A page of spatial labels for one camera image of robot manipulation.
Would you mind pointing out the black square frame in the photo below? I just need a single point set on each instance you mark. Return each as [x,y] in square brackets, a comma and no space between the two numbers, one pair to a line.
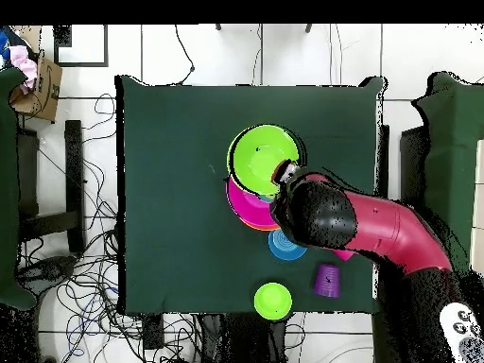
[81,64]

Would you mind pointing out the purple plastic cup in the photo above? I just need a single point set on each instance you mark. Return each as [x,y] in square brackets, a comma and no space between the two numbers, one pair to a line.
[328,281]

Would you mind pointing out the cardboard box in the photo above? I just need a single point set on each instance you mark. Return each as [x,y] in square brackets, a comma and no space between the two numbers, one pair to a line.
[45,94]

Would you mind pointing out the red plastic cup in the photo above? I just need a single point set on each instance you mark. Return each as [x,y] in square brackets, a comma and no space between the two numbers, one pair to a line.
[343,255]

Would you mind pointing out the pink cloth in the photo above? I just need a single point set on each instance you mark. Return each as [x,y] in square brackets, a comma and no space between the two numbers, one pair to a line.
[22,62]

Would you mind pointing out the dark green tablecloth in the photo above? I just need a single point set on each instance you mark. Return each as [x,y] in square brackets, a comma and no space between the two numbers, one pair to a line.
[170,124]

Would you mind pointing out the black side frame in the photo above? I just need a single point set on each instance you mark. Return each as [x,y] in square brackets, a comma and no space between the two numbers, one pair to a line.
[412,170]

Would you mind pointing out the green covered side table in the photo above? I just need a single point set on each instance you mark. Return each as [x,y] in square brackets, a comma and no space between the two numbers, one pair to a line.
[453,151]
[7,189]

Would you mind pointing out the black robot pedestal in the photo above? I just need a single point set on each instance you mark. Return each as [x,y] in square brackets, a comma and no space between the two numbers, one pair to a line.
[242,340]

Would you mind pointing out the white panel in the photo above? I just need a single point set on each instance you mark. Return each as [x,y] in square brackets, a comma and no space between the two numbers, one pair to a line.
[479,208]

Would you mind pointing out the small green plastic bowl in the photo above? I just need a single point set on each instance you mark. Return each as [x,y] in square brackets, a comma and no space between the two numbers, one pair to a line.
[273,301]

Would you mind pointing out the black leg frame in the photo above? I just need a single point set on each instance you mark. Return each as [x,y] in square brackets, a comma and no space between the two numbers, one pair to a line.
[73,170]

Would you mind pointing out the black floor stand base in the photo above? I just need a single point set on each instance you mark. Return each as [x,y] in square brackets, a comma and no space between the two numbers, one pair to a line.
[49,266]

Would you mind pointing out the blue fabric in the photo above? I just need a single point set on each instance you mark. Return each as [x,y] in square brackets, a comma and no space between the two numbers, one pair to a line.
[3,41]

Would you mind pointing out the pink plastic bowl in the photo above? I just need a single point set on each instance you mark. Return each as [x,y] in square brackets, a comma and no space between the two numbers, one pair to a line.
[245,208]

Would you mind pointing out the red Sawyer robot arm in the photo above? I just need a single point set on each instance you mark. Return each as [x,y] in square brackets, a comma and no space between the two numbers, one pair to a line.
[378,230]

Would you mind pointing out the large green plastic bowl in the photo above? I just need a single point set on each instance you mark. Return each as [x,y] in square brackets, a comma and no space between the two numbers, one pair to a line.
[257,159]

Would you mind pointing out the black power strip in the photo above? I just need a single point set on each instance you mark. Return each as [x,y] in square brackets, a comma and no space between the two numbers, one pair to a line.
[153,332]

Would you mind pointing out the orange plastic bowl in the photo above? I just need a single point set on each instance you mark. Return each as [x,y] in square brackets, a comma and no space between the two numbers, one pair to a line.
[261,227]

